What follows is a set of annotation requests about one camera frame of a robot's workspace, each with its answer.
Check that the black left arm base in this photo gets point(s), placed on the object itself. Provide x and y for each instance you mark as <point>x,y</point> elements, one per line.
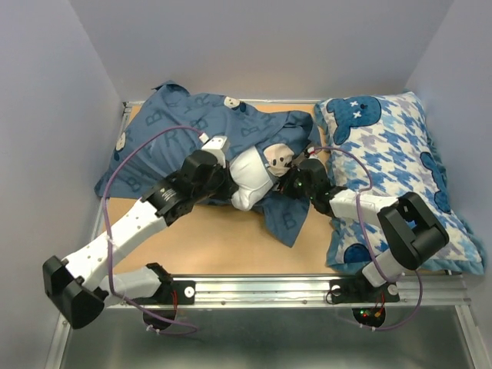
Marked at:
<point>170,291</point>

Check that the blue white houndstooth pillow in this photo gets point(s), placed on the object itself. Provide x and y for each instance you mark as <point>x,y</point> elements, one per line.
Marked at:
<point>382,142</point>

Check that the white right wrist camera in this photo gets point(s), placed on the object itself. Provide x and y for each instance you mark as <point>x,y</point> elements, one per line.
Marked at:
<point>311,152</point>

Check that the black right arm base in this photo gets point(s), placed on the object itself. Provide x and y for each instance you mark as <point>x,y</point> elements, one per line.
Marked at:
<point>356,289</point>

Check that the blue cartoon letter pillowcase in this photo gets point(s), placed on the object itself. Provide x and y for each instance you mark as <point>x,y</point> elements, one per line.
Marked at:
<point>165,131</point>

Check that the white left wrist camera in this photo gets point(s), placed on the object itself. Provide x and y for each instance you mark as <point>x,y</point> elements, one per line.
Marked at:
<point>218,146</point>

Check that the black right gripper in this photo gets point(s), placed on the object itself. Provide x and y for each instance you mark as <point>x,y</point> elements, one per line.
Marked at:
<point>287,181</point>

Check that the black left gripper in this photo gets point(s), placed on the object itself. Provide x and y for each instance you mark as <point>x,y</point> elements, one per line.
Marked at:
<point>228,185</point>

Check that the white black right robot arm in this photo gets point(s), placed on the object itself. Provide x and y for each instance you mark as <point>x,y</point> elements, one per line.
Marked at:
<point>412,231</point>

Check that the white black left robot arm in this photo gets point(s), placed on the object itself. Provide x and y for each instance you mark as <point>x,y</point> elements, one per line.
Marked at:
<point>82,284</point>

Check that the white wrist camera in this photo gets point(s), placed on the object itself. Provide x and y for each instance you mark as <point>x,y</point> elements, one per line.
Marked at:
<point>218,146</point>
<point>311,152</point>

